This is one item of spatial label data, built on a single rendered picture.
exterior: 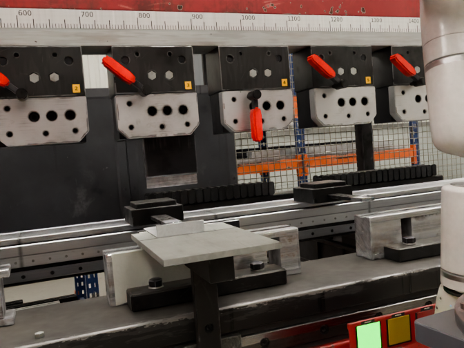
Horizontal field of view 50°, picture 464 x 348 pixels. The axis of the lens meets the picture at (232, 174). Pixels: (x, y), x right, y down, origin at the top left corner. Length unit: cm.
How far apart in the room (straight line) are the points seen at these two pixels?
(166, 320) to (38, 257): 43
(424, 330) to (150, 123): 64
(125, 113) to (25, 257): 44
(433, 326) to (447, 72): 51
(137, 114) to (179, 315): 36
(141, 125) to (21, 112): 20
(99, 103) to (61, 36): 56
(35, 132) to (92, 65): 442
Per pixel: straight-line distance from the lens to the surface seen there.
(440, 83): 86
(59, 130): 91
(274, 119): 101
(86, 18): 95
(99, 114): 147
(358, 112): 111
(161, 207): 116
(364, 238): 117
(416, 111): 120
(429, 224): 125
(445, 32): 88
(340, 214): 141
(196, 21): 99
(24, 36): 93
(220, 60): 98
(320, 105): 106
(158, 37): 96
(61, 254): 120
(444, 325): 43
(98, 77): 532
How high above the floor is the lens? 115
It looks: 3 degrees down
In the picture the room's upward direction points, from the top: 4 degrees counter-clockwise
